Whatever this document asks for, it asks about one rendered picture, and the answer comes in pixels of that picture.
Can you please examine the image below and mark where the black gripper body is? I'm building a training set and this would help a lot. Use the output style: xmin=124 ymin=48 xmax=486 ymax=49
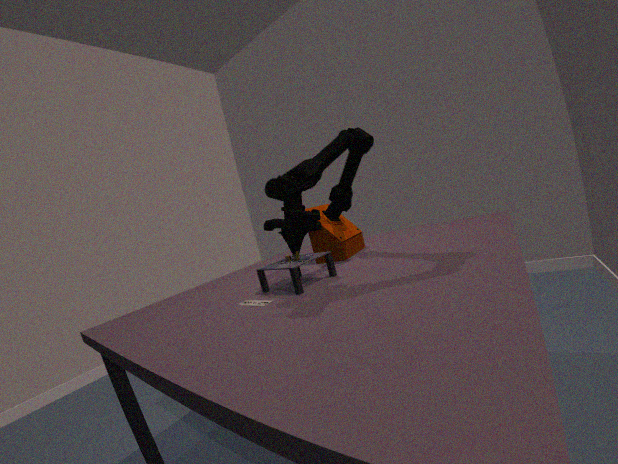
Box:
xmin=264 ymin=201 xmax=322 ymax=232

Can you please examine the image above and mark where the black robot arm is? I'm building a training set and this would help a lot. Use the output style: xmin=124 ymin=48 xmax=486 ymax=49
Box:
xmin=265 ymin=127 xmax=374 ymax=226

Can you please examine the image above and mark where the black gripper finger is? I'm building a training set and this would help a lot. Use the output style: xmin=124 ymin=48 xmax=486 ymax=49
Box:
xmin=279 ymin=230 xmax=298 ymax=254
xmin=295 ymin=230 xmax=310 ymax=253

